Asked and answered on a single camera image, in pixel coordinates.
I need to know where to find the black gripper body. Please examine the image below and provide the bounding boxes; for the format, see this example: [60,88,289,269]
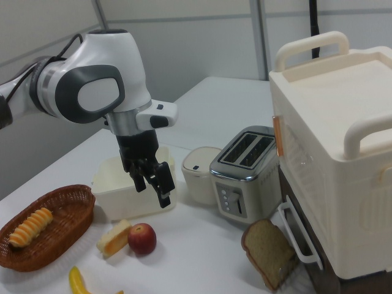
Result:
[117,129,160,175]

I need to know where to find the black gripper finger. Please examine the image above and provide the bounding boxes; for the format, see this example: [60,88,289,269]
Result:
[146,162,176,209]
[131,160,148,194]

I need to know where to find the open cream plastic box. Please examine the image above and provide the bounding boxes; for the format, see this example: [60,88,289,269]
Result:
[91,146,178,221]

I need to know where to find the small cream lidded container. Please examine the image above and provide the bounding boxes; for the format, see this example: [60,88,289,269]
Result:
[181,146,223,205]

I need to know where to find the red apple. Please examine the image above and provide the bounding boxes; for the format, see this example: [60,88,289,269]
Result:
[127,222,157,255]

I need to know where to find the small bread piece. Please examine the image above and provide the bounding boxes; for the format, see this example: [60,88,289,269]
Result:
[96,219,133,258]

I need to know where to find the brown wicker basket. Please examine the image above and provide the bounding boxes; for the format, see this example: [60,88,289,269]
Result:
[0,184,96,273]

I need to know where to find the chrome two-slot toaster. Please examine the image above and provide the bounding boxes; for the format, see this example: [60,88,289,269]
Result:
[209,125,284,225]

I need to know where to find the orange striped bread roll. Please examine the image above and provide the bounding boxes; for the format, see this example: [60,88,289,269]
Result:
[8,207,53,248]

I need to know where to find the brown bread slice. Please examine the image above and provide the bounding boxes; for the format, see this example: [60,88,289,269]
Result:
[241,218,296,291]

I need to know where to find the yellow banana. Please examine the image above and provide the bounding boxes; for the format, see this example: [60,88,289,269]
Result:
[68,265,125,294]

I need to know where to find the black pole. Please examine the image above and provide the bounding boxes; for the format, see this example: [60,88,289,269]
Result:
[307,0,322,61]

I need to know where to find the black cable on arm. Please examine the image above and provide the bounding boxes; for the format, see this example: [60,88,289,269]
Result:
[4,32,84,102]

